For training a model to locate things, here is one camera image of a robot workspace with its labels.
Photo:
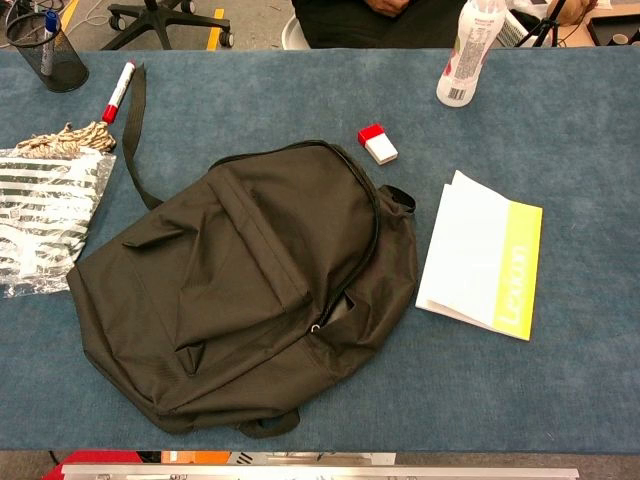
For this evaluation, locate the black backpack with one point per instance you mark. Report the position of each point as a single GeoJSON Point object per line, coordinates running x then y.
{"type": "Point", "coordinates": [250, 250]}

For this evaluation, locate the white book with yellow spine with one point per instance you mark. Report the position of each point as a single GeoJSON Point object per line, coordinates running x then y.
{"type": "Point", "coordinates": [470, 250]}

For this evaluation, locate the red and white small box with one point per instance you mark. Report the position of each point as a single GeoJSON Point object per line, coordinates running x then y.
{"type": "Point", "coordinates": [382, 150]}

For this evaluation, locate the white plastic drink bottle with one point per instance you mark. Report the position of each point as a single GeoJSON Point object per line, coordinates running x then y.
{"type": "Point", "coordinates": [467, 60]}

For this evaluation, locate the white marker with red cap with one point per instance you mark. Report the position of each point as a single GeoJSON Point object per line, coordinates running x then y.
{"type": "Point", "coordinates": [119, 92]}

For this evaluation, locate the orange box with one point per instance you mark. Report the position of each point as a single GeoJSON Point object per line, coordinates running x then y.
{"type": "Point", "coordinates": [195, 457]}

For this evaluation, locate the black office chair base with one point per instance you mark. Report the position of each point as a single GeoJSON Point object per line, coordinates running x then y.
{"type": "Point", "coordinates": [160, 20]}

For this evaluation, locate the striped cloth in plastic bag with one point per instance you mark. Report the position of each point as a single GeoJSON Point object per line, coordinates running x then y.
{"type": "Point", "coordinates": [45, 215]}

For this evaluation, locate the blue felt table mat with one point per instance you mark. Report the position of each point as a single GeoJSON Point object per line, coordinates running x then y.
{"type": "Point", "coordinates": [550, 400]}

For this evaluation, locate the black mesh pen holder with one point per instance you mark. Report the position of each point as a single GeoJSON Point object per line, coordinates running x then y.
{"type": "Point", "coordinates": [67, 72]}

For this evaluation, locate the black tripod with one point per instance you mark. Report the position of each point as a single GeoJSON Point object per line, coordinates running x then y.
{"type": "Point", "coordinates": [542, 25]}

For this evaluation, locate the white marker with blue cap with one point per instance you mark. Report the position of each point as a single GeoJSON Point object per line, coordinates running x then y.
{"type": "Point", "coordinates": [49, 45]}

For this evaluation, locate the black storage tray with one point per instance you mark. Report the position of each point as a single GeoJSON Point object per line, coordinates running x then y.
{"type": "Point", "coordinates": [600, 32]}

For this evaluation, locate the aluminium rail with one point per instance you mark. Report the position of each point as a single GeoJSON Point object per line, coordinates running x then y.
{"type": "Point", "coordinates": [320, 472]}

